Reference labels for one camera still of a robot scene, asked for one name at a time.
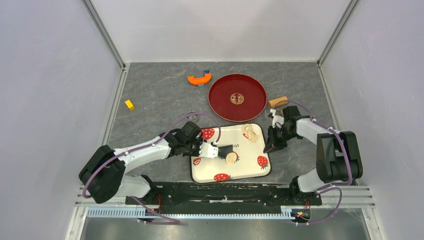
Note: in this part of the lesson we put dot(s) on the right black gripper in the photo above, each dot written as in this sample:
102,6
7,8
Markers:
272,144

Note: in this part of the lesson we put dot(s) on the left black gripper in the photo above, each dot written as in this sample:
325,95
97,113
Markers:
197,154

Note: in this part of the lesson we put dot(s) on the strawberry pattern tray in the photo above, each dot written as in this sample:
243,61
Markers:
253,163

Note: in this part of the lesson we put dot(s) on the torn off dough scrap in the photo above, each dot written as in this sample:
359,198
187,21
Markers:
249,134

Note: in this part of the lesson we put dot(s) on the white dough piece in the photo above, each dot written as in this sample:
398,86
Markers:
232,158

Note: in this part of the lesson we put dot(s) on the wooden dough roller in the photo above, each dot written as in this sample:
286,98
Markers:
277,102

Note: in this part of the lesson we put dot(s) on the small metal cup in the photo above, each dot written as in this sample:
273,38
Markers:
192,116

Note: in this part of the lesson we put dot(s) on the orange handled scraper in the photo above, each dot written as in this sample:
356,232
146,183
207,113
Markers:
226,151

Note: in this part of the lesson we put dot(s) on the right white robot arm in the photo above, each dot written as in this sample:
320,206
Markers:
338,161

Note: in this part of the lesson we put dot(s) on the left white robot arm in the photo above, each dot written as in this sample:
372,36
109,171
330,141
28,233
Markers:
105,173

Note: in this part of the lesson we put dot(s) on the red round plate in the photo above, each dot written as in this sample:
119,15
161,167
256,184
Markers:
237,97

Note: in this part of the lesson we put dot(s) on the orange U-shaped toy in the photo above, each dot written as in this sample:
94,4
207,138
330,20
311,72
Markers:
200,81

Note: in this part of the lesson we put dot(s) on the yellow block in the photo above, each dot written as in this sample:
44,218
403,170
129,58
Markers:
129,105

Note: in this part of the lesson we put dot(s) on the white toothed cable strip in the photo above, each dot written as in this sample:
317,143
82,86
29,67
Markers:
140,212

